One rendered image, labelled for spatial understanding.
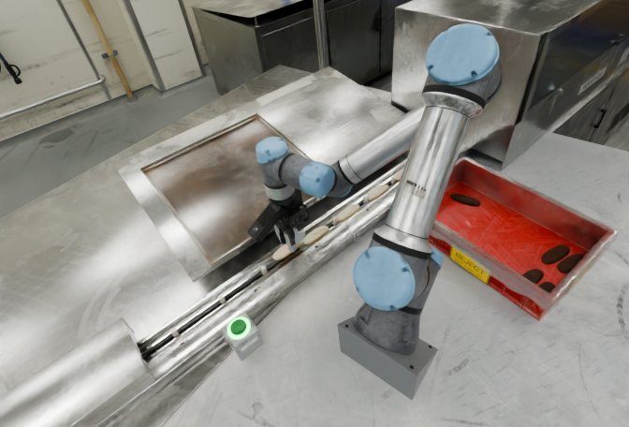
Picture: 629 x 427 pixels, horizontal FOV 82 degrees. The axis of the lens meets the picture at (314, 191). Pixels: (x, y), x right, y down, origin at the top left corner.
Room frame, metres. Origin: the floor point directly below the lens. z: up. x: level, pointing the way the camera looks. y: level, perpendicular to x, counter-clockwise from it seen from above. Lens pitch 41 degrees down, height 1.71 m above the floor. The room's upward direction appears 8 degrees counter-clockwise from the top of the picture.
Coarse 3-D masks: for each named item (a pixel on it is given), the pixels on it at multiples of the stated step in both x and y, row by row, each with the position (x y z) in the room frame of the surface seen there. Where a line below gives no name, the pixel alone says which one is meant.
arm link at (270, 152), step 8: (264, 144) 0.72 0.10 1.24; (272, 144) 0.71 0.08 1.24; (280, 144) 0.71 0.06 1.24; (256, 152) 0.70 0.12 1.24; (264, 152) 0.69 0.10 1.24; (272, 152) 0.69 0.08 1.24; (280, 152) 0.69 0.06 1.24; (288, 152) 0.71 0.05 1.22; (264, 160) 0.69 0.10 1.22; (272, 160) 0.68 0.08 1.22; (280, 160) 0.68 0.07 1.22; (264, 168) 0.69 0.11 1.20; (272, 168) 0.68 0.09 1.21; (264, 176) 0.70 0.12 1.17; (272, 176) 0.68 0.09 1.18; (272, 184) 0.68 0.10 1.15; (280, 184) 0.68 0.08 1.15
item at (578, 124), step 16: (624, 80) 1.69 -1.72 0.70; (592, 96) 1.38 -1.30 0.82; (608, 96) 1.60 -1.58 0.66; (624, 96) 1.81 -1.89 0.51; (576, 112) 1.33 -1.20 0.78; (592, 112) 1.50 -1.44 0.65; (608, 112) 1.69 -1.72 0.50; (624, 112) 1.96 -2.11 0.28; (560, 128) 1.26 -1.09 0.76; (576, 128) 1.40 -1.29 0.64; (592, 128) 1.59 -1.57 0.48; (608, 128) 1.82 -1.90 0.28; (0, 384) 0.45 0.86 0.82
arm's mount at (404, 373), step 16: (352, 320) 0.43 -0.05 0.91; (352, 336) 0.38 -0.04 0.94; (352, 352) 0.38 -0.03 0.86; (368, 352) 0.35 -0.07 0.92; (384, 352) 0.33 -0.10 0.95; (416, 352) 0.35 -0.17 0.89; (432, 352) 0.36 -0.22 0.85; (368, 368) 0.35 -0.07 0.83; (384, 368) 0.33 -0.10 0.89; (400, 368) 0.30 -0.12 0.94; (416, 368) 0.30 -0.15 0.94; (400, 384) 0.30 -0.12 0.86; (416, 384) 0.28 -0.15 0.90
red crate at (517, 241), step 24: (456, 192) 0.90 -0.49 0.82; (480, 192) 0.88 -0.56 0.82; (456, 216) 0.79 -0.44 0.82; (480, 216) 0.77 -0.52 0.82; (504, 216) 0.76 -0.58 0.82; (432, 240) 0.70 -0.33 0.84; (480, 240) 0.68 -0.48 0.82; (504, 240) 0.67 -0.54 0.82; (528, 240) 0.66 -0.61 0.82; (552, 240) 0.64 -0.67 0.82; (528, 264) 0.57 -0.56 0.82; (552, 264) 0.56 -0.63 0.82; (504, 288) 0.49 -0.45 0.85; (528, 312) 0.43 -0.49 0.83
